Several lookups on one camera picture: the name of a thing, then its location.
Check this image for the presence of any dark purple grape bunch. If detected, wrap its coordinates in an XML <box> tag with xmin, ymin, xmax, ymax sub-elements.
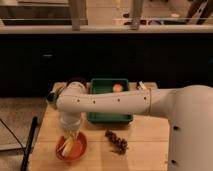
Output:
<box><xmin>105</xmin><ymin>130</ymin><xmax>128</xmax><ymax>154</ymax></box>

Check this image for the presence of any dark red bowl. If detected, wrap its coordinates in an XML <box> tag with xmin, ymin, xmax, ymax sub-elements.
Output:
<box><xmin>66</xmin><ymin>77</ymin><xmax>87</xmax><ymax>86</ymax></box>

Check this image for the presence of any orange peach fruit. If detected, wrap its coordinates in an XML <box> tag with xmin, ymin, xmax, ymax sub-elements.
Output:
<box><xmin>112</xmin><ymin>84</ymin><xmax>123</xmax><ymax>93</ymax></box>

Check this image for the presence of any black cable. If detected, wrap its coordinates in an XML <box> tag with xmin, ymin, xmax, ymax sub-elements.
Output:
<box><xmin>0</xmin><ymin>118</ymin><xmax>26</xmax><ymax>151</ymax></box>

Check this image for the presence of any red orange bowl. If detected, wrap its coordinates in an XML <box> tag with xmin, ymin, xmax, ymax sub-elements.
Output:
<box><xmin>55</xmin><ymin>132</ymin><xmax>87</xmax><ymax>163</ymax></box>

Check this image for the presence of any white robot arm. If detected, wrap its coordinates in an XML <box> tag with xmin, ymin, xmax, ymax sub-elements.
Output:
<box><xmin>56</xmin><ymin>82</ymin><xmax>213</xmax><ymax>171</ymax></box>

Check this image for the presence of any yellow banana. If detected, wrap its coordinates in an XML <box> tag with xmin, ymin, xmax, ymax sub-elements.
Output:
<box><xmin>61</xmin><ymin>139</ymin><xmax>74</xmax><ymax>157</ymax></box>

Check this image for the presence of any green yellow cup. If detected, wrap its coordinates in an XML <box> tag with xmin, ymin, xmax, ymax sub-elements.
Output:
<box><xmin>46</xmin><ymin>86</ymin><xmax>64</xmax><ymax>109</ymax></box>

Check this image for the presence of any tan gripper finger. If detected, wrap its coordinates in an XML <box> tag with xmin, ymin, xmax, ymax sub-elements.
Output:
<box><xmin>65</xmin><ymin>131</ymin><xmax>79</xmax><ymax>141</ymax></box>

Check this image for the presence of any black pole stand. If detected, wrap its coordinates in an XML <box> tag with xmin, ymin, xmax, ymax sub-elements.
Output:
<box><xmin>20</xmin><ymin>117</ymin><xmax>38</xmax><ymax>171</ymax></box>

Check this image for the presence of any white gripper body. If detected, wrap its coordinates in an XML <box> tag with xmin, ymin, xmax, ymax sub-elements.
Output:
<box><xmin>60</xmin><ymin>112</ymin><xmax>82</xmax><ymax>131</ymax></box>

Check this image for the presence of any green plastic tray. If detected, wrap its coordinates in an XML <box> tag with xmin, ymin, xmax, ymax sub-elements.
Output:
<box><xmin>87</xmin><ymin>78</ymin><xmax>133</xmax><ymax>124</ymax></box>

